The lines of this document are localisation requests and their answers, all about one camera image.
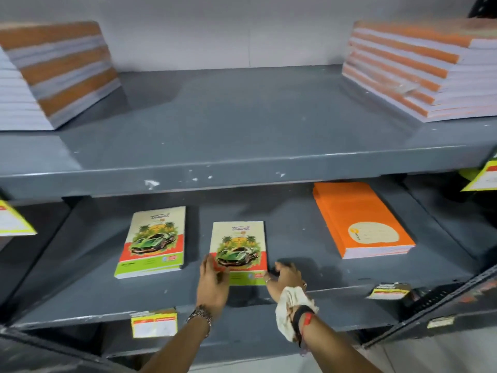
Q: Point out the person's right hand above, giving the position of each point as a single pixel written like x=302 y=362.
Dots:
x=286 y=281

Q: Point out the person's left hand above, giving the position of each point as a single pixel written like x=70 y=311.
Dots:
x=211 y=289

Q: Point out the person's right thumb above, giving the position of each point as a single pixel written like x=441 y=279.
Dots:
x=270 y=281

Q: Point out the person's left thumb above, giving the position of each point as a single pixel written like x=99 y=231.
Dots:
x=224 y=276

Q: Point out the car print notebook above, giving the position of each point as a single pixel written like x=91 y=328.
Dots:
x=240 y=246
x=153 y=240

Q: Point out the person's left forearm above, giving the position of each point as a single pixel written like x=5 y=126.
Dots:
x=176 y=347

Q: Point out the person's right forearm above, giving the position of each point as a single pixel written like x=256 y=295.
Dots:
x=336 y=347

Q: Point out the white cloth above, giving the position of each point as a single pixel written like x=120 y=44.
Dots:
x=289 y=302

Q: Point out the silver metal wristwatch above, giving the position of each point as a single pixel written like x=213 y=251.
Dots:
x=200 y=313

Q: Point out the black wristband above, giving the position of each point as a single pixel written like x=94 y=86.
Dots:
x=299 y=315

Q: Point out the grey metal shelf board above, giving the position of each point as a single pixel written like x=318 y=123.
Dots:
x=240 y=128
x=295 y=233

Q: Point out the red thread wristband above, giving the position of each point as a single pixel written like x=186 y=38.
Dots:
x=306 y=324

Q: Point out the yellow white shelf label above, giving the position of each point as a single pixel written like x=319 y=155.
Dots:
x=388 y=292
x=154 y=325

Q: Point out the stack of orange cover notebooks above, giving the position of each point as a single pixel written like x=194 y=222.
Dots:
x=359 y=217

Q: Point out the small pale shelf label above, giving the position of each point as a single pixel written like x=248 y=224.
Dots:
x=440 y=322

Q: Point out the yellow-edged shelf label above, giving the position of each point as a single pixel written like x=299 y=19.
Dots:
x=483 y=176
x=11 y=221

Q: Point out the stack of orange-spine notebooks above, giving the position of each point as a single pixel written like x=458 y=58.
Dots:
x=419 y=65

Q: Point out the tall stack of bundled notebooks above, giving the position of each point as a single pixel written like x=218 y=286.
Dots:
x=58 y=69

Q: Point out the black object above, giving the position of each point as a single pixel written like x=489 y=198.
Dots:
x=483 y=6

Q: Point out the dark perforated shelf rail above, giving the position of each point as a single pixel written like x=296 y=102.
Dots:
x=438 y=306

